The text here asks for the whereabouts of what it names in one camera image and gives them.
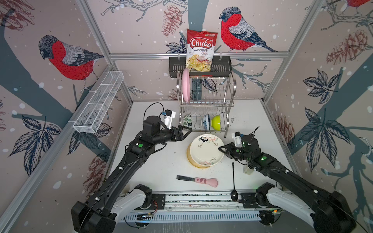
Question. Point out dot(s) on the green leaf pattern bowl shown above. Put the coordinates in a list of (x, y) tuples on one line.
[(187, 121)]

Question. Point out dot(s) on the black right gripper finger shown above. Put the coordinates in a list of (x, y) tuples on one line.
[(229, 155), (224, 148)]

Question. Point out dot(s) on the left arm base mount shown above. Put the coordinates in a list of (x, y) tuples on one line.
[(157, 203)]

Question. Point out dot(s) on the silver two-tier dish rack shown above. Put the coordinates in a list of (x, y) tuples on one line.
[(208, 95)]

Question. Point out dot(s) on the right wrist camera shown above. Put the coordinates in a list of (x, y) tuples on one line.
[(237, 137)]

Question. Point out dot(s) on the lime green bowl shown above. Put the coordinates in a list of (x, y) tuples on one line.
[(216, 123)]

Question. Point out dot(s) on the black spoon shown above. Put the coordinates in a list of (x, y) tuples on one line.
[(234, 194)]

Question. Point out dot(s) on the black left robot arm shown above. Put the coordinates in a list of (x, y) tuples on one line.
[(96, 215)]

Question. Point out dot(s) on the black wall basket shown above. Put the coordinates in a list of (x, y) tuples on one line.
[(220, 67)]

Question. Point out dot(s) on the white floral plate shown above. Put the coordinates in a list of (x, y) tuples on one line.
[(204, 150)]

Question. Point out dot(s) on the white wire mesh shelf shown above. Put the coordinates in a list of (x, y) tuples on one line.
[(94, 112)]

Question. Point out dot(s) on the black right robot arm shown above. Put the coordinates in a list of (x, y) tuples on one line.
[(324, 211)]

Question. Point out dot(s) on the pink plate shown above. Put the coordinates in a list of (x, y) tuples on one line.
[(186, 85)]

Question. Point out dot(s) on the pink cat paw spatula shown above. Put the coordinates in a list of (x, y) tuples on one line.
[(211, 181)]

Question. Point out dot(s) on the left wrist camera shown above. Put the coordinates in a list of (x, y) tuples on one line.
[(169, 115)]

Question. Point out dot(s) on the red cassava chips bag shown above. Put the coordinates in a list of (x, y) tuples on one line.
[(200, 50)]

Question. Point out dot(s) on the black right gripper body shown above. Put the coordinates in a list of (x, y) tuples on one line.
[(236, 153)]

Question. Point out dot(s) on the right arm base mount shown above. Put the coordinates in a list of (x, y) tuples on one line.
[(268, 213)]

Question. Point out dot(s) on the small black lid jar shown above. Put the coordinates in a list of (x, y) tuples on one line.
[(247, 170)]

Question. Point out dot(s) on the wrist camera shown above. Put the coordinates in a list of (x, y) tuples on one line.
[(169, 115), (237, 137)]

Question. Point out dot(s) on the yellow plate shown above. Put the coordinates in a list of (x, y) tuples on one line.
[(193, 162)]

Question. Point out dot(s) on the blue white floral bowl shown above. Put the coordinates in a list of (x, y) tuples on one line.
[(205, 122)]

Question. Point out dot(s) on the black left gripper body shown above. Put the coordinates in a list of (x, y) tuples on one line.
[(174, 137)]

